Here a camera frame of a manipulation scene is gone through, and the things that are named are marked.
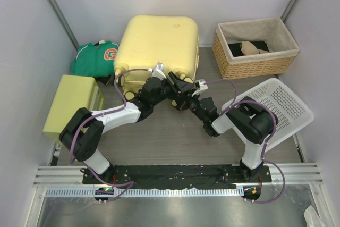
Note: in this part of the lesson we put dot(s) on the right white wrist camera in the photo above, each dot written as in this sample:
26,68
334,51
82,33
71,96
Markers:
200,86

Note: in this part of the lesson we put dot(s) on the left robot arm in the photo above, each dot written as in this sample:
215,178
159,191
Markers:
83,132

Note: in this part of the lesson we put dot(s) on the yellow hard-shell suitcase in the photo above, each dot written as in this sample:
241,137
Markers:
148,40

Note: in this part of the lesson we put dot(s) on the white crumpled plastic bag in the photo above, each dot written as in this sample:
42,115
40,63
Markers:
312,218

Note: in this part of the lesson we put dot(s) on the beige cloth in basket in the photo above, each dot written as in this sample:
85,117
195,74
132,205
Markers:
251,49

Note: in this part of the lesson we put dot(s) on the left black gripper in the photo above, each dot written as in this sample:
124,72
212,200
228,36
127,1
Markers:
173,78

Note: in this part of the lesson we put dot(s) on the wicker basket with liner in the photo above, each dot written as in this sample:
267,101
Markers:
271,32

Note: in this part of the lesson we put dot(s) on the black cloth in basket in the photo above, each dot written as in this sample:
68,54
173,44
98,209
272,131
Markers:
235,49

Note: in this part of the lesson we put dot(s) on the yellow-green drawer box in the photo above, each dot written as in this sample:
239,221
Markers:
73,92

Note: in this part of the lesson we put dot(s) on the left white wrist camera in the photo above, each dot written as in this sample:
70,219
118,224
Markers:
157,71

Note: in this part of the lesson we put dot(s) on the green jersey with G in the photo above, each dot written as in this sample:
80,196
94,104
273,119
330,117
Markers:
95,60

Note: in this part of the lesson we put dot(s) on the white slotted cable duct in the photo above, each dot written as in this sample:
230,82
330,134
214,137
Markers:
132,193

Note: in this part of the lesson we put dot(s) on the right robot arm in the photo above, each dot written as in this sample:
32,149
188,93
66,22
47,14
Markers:
256,122

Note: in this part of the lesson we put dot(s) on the white plastic mesh basket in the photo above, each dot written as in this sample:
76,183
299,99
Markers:
292,113

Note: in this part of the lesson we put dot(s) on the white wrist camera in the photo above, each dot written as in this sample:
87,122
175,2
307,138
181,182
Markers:
157,71
200,86

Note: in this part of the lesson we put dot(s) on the dark cloth under jersey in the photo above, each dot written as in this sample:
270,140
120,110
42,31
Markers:
106,80

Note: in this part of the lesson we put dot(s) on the aluminium rail frame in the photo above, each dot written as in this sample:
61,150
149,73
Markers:
304,187

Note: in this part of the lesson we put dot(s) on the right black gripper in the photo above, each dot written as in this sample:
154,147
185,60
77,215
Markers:
183,101

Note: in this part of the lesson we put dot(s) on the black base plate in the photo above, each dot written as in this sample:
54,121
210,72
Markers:
179,177

